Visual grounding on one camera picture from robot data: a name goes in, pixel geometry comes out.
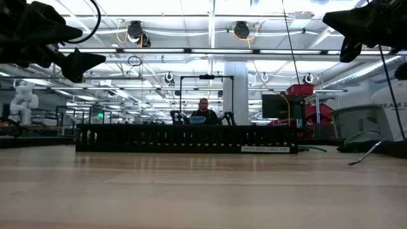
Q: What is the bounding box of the green wire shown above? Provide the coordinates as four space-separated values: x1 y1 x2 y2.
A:
297 144 328 153

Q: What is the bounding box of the large black ceiling reel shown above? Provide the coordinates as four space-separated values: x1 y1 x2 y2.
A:
233 20 251 41
127 20 152 48

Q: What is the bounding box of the silver ventilation duct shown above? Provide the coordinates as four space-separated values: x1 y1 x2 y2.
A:
322 54 403 87

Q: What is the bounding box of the black monitor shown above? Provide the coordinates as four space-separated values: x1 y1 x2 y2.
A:
261 94 303 120

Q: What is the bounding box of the person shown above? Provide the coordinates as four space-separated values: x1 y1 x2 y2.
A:
190 97 221 125

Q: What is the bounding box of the yellow hanging cable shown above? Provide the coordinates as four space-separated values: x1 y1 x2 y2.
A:
279 94 292 127

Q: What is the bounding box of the black gantry frame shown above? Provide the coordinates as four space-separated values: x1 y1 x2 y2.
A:
179 74 235 119

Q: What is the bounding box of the large red bin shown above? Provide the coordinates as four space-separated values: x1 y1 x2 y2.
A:
304 103 335 125

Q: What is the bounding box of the thin black hanging cable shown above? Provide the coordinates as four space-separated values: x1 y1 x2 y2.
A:
282 0 303 96

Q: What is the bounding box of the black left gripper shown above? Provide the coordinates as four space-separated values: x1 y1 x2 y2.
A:
0 0 107 83

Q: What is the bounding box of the black grey work glove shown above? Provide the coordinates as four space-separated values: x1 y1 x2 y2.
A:
336 128 407 159

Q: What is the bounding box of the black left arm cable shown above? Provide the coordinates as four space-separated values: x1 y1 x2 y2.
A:
65 0 102 45

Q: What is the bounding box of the small red bin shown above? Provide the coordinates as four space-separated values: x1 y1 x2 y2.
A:
286 83 315 97

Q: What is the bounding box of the grey office chair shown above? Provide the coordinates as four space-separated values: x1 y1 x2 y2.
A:
330 104 395 142

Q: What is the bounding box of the black aluminium table frame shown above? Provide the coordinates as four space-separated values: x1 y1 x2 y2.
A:
0 135 346 149

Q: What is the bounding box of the long ceiling light bar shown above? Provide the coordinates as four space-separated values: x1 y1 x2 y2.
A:
59 47 341 55

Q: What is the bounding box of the black slotted cable duct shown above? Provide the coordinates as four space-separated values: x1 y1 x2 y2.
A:
75 123 299 155

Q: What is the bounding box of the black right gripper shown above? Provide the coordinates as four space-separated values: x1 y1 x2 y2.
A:
322 0 407 64

